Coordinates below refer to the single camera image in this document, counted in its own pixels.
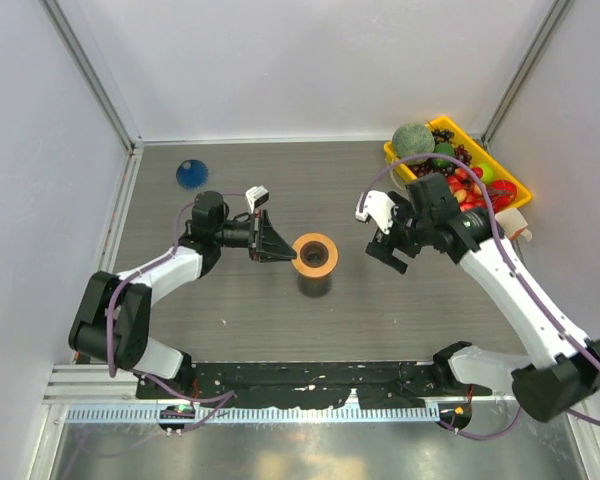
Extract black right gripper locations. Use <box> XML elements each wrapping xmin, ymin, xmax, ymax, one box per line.
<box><xmin>366</xmin><ymin>191</ymin><xmax>434</xmax><ymax>273</ymax></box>

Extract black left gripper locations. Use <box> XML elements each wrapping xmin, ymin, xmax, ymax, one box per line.
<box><xmin>213</xmin><ymin>209</ymin><xmax>296</xmax><ymax>262</ymax></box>

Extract wooden ring dripper holder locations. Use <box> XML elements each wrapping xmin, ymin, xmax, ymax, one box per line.
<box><xmin>292</xmin><ymin>233</ymin><xmax>339</xmax><ymax>280</ymax></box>

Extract blue ribbed glass dripper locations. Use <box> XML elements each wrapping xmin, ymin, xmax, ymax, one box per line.
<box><xmin>175</xmin><ymin>159</ymin><xmax>209</xmax><ymax>190</ymax></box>

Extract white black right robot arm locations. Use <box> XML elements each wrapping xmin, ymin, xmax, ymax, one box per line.
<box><xmin>355</xmin><ymin>174</ymin><xmax>600</xmax><ymax>423</ymax></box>

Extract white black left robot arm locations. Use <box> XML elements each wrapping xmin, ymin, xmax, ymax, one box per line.
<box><xmin>68</xmin><ymin>186</ymin><xmax>297</xmax><ymax>398</ymax></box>

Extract glass coffee carafe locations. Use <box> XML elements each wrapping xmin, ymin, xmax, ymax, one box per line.
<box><xmin>297</xmin><ymin>275</ymin><xmax>332</xmax><ymax>298</ymax></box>

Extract dark purple grape bunch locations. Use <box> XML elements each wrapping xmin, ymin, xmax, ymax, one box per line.
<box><xmin>409</xmin><ymin>144</ymin><xmax>472</xmax><ymax>177</ymax></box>

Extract red yellow cherries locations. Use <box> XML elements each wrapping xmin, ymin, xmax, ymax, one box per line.
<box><xmin>446</xmin><ymin>168</ymin><xmax>486</xmax><ymax>211</ymax></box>

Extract green netted melon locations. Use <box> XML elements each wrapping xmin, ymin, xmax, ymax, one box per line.
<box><xmin>391</xmin><ymin>123</ymin><xmax>435</xmax><ymax>158</ymax></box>

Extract green lime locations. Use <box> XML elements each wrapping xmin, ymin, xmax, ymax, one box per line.
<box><xmin>434</xmin><ymin>142</ymin><xmax>455</xmax><ymax>157</ymax></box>

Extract green apple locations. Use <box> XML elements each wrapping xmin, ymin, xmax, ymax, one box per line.
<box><xmin>474</xmin><ymin>163</ymin><xmax>496</xmax><ymax>185</ymax></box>

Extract black grape cluster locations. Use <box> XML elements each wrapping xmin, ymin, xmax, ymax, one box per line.
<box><xmin>431</xmin><ymin>128</ymin><xmax>455</xmax><ymax>144</ymax></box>

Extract red tomato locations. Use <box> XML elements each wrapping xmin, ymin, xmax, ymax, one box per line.
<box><xmin>487</xmin><ymin>179</ymin><xmax>517</xmax><ymax>212</ymax></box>

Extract yellow plastic fruit tray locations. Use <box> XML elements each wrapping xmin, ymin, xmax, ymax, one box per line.
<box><xmin>383</xmin><ymin>115</ymin><xmax>534</xmax><ymax>216</ymax></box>

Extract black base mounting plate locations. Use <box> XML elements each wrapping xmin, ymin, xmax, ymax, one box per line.
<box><xmin>136</xmin><ymin>361</ymin><xmax>491</xmax><ymax>410</ymax></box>

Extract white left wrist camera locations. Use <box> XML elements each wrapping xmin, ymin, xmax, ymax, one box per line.
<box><xmin>245</xmin><ymin>185</ymin><xmax>270</xmax><ymax>214</ymax></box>

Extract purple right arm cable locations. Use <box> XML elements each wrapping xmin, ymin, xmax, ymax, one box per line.
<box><xmin>357</xmin><ymin>153</ymin><xmax>600</xmax><ymax>442</ymax></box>

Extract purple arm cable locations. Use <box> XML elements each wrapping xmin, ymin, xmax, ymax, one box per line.
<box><xmin>357</xmin><ymin>153</ymin><xmax>600</xmax><ymax>442</ymax></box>
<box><xmin>104</xmin><ymin>193</ymin><xmax>251</xmax><ymax>431</ymax></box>

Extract white slotted cable duct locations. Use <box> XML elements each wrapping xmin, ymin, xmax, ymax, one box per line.
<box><xmin>65</xmin><ymin>403</ymin><xmax>440</xmax><ymax>424</ymax></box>

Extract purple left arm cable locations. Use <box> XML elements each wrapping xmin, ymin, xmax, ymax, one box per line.
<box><xmin>104</xmin><ymin>193</ymin><xmax>251</xmax><ymax>431</ymax></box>

